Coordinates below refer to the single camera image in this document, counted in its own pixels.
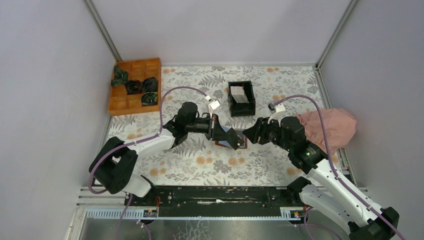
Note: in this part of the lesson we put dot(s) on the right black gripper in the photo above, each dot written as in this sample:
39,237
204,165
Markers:
252,132

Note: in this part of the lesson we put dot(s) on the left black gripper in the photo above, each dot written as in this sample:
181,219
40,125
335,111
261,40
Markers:
214,127

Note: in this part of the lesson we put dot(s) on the brown leather card holder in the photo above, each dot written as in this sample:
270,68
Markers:
233,139

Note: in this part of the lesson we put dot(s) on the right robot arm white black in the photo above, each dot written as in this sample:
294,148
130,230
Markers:
359,216

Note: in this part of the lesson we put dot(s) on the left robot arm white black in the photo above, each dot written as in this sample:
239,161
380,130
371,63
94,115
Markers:
113,166

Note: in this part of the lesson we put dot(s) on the black card box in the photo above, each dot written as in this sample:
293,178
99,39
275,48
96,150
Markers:
241,110

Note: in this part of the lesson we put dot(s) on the stack of credit cards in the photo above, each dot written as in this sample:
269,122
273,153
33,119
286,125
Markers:
239,94

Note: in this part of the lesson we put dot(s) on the floral patterned table mat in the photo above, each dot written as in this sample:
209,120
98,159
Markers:
200,162

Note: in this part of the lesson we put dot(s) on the green black rolled sock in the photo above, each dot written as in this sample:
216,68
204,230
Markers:
149,98

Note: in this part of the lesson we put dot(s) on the pink crumpled cloth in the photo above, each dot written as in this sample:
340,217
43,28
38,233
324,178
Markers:
339,125

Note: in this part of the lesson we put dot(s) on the black rolled sock right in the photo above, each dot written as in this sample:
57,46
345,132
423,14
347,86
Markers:
150,84

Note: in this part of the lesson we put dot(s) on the orange wooden compartment tray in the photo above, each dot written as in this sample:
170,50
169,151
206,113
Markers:
122,104

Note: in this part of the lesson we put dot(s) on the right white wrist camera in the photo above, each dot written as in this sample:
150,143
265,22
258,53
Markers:
277,111

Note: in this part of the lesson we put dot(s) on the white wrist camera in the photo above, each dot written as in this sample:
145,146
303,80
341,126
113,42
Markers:
277,111
213,104

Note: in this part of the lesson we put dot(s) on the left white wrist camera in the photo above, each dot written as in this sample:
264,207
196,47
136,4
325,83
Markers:
213,104

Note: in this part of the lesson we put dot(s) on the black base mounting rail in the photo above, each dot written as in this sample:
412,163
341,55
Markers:
246,202

